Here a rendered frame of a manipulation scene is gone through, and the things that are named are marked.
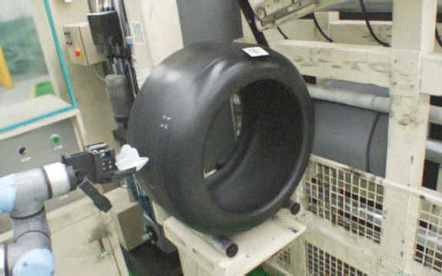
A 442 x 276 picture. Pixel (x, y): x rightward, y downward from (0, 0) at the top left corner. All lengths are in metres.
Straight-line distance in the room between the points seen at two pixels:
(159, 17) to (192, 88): 0.39
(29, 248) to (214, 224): 0.48
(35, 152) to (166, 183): 0.67
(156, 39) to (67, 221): 0.78
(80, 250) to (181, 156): 0.85
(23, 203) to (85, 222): 0.74
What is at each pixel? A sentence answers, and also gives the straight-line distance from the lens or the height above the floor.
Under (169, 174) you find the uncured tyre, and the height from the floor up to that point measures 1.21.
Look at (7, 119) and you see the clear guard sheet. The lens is 1.44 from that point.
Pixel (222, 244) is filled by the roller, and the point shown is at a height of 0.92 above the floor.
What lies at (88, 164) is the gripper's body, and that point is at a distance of 0.93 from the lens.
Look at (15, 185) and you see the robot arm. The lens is 0.89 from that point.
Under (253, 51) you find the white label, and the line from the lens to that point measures 1.02.
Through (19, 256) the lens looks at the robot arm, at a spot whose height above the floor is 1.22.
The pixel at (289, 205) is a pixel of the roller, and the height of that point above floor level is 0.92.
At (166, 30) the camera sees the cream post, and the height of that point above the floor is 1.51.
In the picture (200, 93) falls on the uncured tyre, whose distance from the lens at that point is 0.93.
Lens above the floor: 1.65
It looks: 23 degrees down
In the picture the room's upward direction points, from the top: 8 degrees counter-clockwise
